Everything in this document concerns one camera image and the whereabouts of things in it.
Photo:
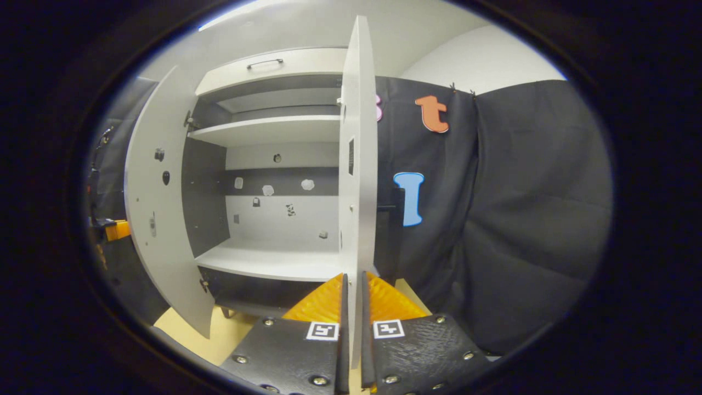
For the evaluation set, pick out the metal door hinge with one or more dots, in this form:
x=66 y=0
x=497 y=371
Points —
x=204 y=284
x=191 y=122

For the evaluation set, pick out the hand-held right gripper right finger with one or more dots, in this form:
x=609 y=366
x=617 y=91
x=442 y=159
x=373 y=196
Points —
x=422 y=356

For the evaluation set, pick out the grey double-door shoe cabinet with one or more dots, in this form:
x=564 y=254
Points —
x=307 y=219

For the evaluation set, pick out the white cabinet bottom shelf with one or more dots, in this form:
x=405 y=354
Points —
x=274 y=260

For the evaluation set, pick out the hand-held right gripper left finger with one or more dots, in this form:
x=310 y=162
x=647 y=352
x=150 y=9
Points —
x=296 y=356

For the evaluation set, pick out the white cabinet drawer front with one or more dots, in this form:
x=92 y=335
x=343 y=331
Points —
x=307 y=66

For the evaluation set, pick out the white cabinet door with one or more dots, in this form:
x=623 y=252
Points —
x=164 y=247
x=359 y=164

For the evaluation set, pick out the white cabinet shelf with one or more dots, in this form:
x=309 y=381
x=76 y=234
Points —
x=274 y=260
x=263 y=131

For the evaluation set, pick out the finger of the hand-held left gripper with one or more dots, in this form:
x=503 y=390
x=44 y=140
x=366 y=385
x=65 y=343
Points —
x=118 y=230

